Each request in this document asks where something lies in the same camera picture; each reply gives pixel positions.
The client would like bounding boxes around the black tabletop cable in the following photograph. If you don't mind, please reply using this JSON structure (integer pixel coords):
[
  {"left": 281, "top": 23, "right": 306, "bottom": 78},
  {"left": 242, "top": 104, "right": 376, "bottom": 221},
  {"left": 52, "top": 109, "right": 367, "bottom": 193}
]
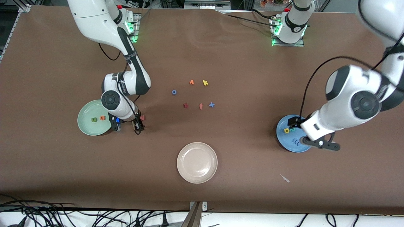
[{"left": 221, "top": 9, "right": 278, "bottom": 28}]

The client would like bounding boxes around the blue plate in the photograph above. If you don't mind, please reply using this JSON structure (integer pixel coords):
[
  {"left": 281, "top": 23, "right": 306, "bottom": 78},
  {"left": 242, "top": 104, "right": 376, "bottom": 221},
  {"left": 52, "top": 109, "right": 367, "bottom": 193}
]
[{"left": 276, "top": 114, "right": 313, "bottom": 153}]

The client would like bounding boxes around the metal table edge bracket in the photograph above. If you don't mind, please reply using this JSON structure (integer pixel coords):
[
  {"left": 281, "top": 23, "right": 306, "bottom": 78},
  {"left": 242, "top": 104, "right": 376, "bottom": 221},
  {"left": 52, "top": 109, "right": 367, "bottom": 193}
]
[{"left": 181, "top": 201, "right": 208, "bottom": 227}]

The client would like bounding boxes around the brown table cover sheet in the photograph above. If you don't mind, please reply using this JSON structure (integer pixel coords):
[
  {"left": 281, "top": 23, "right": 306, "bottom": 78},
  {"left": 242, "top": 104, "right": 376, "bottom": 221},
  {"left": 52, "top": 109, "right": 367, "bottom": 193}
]
[{"left": 0, "top": 6, "right": 404, "bottom": 215}]

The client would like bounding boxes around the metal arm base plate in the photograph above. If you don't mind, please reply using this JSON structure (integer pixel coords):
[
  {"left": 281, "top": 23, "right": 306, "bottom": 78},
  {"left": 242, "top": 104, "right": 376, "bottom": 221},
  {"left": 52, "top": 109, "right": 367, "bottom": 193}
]
[
  {"left": 126, "top": 13, "right": 140, "bottom": 43},
  {"left": 271, "top": 17, "right": 305, "bottom": 47}
]

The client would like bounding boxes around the beige plate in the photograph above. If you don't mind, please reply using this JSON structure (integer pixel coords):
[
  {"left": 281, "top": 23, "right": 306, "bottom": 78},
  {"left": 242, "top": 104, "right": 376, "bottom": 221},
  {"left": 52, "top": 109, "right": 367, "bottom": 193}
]
[{"left": 176, "top": 142, "right": 218, "bottom": 184}]

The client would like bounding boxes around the black cable tangle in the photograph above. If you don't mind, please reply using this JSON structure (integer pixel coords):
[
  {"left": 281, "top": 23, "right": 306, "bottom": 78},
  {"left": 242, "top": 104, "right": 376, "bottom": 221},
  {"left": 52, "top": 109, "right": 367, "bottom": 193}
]
[{"left": 0, "top": 195, "right": 177, "bottom": 227}]

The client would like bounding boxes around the mint green plate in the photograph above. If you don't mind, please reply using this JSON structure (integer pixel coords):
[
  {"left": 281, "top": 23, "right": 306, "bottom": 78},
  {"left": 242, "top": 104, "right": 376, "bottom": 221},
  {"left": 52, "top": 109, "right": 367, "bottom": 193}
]
[{"left": 77, "top": 99, "right": 114, "bottom": 136}]

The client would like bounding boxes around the grey metal box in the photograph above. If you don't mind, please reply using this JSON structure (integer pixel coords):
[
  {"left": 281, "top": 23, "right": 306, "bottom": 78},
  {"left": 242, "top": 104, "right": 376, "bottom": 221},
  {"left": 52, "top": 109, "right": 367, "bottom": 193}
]
[{"left": 184, "top": 0, "right": 231, "bottom": 9}]

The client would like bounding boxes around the aluminium frame profile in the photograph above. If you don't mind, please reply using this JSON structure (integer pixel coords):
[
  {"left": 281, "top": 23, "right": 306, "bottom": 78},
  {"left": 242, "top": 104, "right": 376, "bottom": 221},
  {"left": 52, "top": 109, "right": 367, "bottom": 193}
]
[{"left": 0, "top": 4, "right": 32, "bottom": 60}]

